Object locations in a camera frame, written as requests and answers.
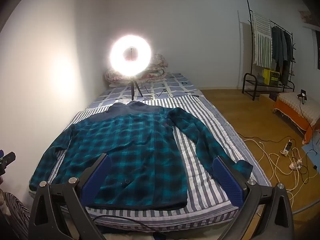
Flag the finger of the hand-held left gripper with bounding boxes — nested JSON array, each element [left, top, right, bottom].
[[0, 149, 16, 176]]

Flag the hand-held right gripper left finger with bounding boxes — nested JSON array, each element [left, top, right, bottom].
[[28, 153, 112, 240]]

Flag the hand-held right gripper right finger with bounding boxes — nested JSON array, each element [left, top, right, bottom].
[[212, 156, 294, 240]]

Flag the teal plaid fleece shirt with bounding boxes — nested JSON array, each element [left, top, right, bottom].
[[29, 100, 253, 210]]

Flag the black clothes rack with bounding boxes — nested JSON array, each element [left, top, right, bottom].
[[242, 0, 297, 101]]

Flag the blue striped quilt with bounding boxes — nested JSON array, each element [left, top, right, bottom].
[[29, 96, 272, 232]]

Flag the white power strip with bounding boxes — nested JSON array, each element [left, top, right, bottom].
[[280, 141, 293, 157]]

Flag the white plug adapter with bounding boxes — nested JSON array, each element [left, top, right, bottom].
[[289, 159, 303, 170]]

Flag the black tripod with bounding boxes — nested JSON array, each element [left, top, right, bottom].
[[129, 76, 144, 101]]

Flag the blue patterned bed sheet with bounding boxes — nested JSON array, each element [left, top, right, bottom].
[[95, 72, 203, 105]]

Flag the yellow crate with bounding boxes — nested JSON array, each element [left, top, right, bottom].
[[262, 68, 280, 85]]

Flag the black device on stand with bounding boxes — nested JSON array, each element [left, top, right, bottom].
[[297, 89, 307, 105]]

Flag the folded floral quilt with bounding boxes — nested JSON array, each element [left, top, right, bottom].
[[105, 54, 169, 88]]

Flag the dark hanging coats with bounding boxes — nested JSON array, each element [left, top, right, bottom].
[[271, 25, 294, 85]]

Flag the green striped hanging cloth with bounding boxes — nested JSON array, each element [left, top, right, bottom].
[[251, 11, 273, 68]]

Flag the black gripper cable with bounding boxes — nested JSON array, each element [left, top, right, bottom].
[[92, 214, 160, 233]]

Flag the power strips and cables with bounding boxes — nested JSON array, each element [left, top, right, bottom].
[[236, 132, 320, 180]]

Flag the white floor cable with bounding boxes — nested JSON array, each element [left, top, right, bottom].
[[244, 139, 307, 193]]

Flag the black ring light cable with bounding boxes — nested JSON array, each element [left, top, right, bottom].
[[136, 86, 203, 100]]

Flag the printed wall hanging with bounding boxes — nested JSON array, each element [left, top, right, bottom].
[[299, 10, 320, 30]]

